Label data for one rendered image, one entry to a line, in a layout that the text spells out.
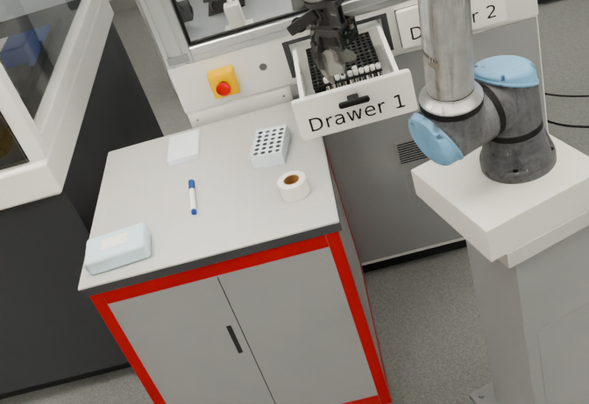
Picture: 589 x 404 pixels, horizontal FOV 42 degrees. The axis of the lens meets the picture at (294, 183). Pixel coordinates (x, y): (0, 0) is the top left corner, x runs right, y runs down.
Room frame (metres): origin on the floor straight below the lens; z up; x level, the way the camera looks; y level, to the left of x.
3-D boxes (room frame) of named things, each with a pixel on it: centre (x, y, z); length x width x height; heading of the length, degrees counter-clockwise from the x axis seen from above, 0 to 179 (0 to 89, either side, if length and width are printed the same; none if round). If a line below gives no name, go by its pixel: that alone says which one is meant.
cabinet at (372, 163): (2.38, -0.34, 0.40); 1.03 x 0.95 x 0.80; 83
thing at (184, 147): (1.84, 0.26, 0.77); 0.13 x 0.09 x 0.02; 174
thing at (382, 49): (1.79, -0.22, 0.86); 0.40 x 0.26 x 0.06; 173
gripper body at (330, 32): (1.56, -0.19, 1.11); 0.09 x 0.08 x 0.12; 42
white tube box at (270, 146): (1.69, 0.03, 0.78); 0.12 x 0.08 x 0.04; 163
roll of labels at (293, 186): (1.48, 0.00, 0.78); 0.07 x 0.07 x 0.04
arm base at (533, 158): (1.23, -0.45, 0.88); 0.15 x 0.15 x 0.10
